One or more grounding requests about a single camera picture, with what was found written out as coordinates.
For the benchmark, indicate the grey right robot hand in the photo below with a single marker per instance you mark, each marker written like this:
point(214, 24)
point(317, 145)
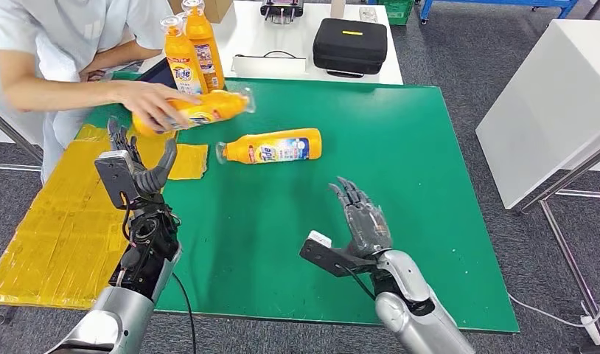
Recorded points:
point(368, 229)

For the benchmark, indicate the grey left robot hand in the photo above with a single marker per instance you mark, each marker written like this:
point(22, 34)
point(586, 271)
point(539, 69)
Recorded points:
point(156, 176)

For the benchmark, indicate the orange detergent bottle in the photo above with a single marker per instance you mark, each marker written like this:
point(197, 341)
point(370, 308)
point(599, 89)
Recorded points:
point(209, 53)
point(280, 146)
point(183, 58)
point(222, 105)

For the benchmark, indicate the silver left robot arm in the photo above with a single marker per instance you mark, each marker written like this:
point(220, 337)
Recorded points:
point(143, 259)

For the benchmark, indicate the person's right forearm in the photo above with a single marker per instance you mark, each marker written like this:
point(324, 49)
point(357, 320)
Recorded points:
point(60, 95)

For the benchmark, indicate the person's left forearm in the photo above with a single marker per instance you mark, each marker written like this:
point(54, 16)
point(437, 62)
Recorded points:
point(129, 53)

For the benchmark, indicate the person's right hand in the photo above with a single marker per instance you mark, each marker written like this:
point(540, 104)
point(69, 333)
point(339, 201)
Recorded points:
point(153, 105)

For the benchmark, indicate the person's hand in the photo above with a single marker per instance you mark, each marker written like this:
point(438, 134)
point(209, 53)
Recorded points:
point(92, 75)
point(153, 105)

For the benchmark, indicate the green table mat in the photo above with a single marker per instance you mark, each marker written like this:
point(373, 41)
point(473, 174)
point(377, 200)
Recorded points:
point(280, 220)

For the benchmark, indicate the blue tablet case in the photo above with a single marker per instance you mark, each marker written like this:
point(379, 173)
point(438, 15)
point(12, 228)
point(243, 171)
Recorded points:
point(156, 75)

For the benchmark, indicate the yellow taped cardboard sheet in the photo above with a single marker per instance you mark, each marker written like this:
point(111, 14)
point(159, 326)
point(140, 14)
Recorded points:
point(60, 234)

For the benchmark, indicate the person's left hand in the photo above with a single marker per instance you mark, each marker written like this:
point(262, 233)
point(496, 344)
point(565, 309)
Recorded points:
point(92, 75)

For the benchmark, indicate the person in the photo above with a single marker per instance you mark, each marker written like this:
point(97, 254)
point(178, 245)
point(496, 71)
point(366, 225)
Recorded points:
point(60, 29)

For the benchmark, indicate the brown cardboard box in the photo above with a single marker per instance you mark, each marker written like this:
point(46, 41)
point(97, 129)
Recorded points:
point(217, 10)

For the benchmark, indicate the black carrying case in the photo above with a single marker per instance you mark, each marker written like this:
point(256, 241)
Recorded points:
point(349, 49)

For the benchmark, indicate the black controller device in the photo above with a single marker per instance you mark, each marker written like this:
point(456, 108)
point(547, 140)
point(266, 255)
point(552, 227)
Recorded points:
point(282, 8)

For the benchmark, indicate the green plastic crate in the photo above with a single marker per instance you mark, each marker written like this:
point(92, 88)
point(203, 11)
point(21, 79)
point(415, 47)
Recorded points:
point(396, 13)

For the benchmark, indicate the white side table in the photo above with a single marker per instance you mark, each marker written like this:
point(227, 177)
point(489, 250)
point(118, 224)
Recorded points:
point(549, 107)

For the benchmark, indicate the beige wooden block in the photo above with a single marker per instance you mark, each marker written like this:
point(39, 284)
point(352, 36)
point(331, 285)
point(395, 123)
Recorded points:
point(338, 8)

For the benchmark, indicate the white power strip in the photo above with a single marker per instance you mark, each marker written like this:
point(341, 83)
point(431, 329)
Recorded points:
point(593, 332)

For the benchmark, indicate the blue metal rack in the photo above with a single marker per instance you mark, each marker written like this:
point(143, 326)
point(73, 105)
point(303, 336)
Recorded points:
point(480, 2)

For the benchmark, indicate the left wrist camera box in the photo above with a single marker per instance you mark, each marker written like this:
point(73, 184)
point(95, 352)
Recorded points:
point(114, 176)

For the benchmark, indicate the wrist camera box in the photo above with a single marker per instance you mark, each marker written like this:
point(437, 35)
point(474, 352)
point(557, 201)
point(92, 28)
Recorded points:
point(114, 176)
point(329, 259)

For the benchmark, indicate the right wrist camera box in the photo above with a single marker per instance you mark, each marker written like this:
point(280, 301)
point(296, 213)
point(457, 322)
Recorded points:
point(329, 259)

